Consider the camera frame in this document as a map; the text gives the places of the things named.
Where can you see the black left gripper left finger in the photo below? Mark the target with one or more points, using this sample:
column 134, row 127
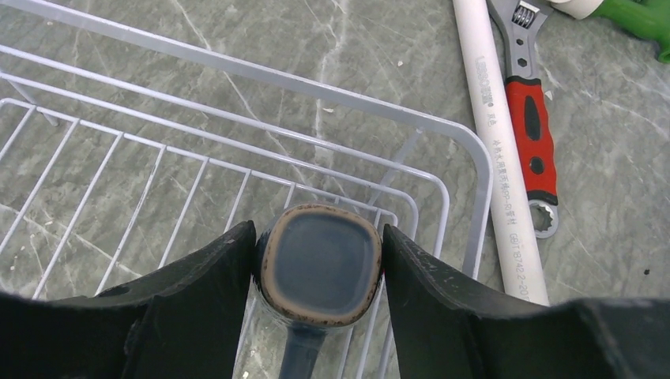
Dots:
column 157, row 324

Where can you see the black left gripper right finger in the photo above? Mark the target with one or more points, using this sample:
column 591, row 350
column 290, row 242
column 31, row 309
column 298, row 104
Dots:
column 448, row 325

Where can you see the grey dotted ceramic mug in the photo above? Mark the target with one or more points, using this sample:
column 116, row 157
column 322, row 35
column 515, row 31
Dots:
column 317, row 268

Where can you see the green pipe fitting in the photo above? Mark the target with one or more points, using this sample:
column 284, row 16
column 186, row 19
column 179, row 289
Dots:
column 647, row 20

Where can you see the white PVC pipe frame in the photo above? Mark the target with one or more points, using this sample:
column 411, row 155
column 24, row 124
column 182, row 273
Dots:
column 535, row 269

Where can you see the white wire dish rack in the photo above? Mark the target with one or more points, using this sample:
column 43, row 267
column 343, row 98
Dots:
column 116, row 197

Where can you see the red handled adjustable wrench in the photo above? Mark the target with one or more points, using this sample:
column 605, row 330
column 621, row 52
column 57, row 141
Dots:
column 519, row 23

